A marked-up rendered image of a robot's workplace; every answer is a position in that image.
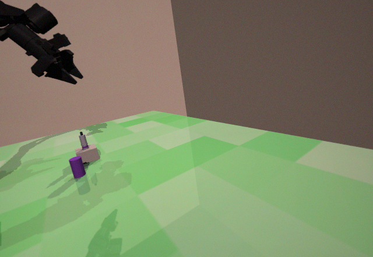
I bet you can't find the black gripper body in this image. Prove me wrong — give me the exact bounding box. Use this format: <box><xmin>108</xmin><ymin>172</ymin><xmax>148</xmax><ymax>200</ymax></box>
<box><xmin>24</xmin><ymin>36</ymin><xmax>74</xmax><ymax>77</ymax></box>

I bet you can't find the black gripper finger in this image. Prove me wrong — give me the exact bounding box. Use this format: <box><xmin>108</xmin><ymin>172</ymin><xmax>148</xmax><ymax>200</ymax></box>
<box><xmin>44</xmin><ymin>61</ymin><xmax>77</xmax><ymax>85</ymax></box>
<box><xmin>62</xmin><ymin>56</ymin><xmax>83</xmax><ymax>79</ymax></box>

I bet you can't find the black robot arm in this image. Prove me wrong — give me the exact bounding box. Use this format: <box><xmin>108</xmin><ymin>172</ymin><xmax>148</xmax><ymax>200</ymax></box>
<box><xmin>0</xmin><ymin>1</ymin><xmax>71</xmax><ymax>55</ymax></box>

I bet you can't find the grey marker with purple band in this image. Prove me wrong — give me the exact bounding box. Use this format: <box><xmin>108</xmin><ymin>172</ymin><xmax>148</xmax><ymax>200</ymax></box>
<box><xmin>79</xmin><ymin>132</ymin><xmax>89</xmax><ymax>150</ymax></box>

